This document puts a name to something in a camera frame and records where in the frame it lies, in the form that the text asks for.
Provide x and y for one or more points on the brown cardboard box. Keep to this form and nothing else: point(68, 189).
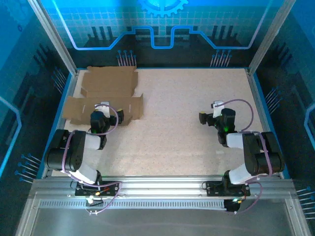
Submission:
point(110, 81)

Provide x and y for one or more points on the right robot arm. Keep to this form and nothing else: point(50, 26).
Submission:
point(261, 157)

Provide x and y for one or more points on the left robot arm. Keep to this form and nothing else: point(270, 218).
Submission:
point(73, 152)

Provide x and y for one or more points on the black connector box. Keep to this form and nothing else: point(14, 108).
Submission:
point(232, 205)

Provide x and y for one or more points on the blue gear print panel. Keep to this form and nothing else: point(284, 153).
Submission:
point(98, 24)

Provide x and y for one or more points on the grey metal tray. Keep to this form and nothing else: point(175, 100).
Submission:
point(157, 223)

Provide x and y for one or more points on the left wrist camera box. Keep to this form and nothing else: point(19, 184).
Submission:
point(104, 108)

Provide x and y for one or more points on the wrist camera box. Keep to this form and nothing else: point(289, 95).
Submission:
point(217, 109)
point(104, 108)

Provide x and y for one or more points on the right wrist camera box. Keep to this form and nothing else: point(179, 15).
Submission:
point(217, 109)

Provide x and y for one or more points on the right aluminium table rail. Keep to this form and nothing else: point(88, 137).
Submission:
point(257, 98)

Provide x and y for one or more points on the aluminium table rail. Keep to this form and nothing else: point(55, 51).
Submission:
point(257, 98)
point(69, 91)

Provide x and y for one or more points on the left aluminium table rail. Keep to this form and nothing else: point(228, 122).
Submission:
point(69, 91)

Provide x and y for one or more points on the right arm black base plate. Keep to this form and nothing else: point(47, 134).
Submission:
point(214, 188)

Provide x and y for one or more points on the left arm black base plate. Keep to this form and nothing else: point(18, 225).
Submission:
point(113, 189)

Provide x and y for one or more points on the aluminium mounting rail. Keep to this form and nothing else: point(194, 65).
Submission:
point(172, 183)

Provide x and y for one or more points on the right blue enclosure panel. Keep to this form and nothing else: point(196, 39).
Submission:
point(295, 73)

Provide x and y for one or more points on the blue enclosure panel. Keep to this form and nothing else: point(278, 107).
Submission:
point(19, 73)
point(295, 73)

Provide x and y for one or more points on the left blue enclosure panel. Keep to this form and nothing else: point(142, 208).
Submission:
point(19, 73)

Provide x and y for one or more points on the right aluminium frame post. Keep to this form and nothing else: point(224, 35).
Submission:
point(268, 37)

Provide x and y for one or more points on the aluminium frame post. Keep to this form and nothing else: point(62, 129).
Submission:
point(268, 37)
point(54, 37)

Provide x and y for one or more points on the left aluminium frame post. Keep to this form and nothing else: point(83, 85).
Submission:
point(54, 37)

